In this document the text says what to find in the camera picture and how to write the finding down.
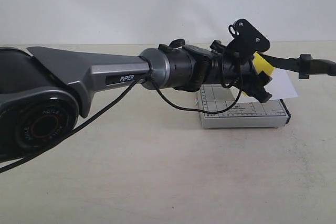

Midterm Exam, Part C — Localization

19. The white paper sheet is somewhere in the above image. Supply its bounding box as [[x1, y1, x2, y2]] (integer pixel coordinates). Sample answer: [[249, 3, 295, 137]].
[[230, 68, 298, 103]]

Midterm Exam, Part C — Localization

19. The black cable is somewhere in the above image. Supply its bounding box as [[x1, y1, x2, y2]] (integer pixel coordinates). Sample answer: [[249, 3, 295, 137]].
[[0, 45, 244, 174]]

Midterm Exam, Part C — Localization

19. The yellow cube block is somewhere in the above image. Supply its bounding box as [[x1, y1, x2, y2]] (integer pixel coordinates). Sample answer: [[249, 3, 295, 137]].
[[243, 52, 274, 94]]

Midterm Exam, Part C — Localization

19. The black cutter blade arm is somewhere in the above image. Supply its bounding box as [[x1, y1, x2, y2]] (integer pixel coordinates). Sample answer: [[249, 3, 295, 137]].
[[260, 54, 335, 79]]

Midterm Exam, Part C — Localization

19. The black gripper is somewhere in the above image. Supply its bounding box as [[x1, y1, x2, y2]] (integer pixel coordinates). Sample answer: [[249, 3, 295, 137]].
[[207, 57, 272, 103]]

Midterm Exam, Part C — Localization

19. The grey paper cutter base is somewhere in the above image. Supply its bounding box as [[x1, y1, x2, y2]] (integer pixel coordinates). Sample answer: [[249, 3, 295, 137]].
[[196, 84, 291, 129]]

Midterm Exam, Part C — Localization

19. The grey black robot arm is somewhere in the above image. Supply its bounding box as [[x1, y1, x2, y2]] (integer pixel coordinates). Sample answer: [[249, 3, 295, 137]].
[[1, 39, 269, 162]]

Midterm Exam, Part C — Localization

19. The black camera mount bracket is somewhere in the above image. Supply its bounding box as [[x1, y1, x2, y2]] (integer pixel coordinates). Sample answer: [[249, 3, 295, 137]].
[[227, 18, 270, 63]]

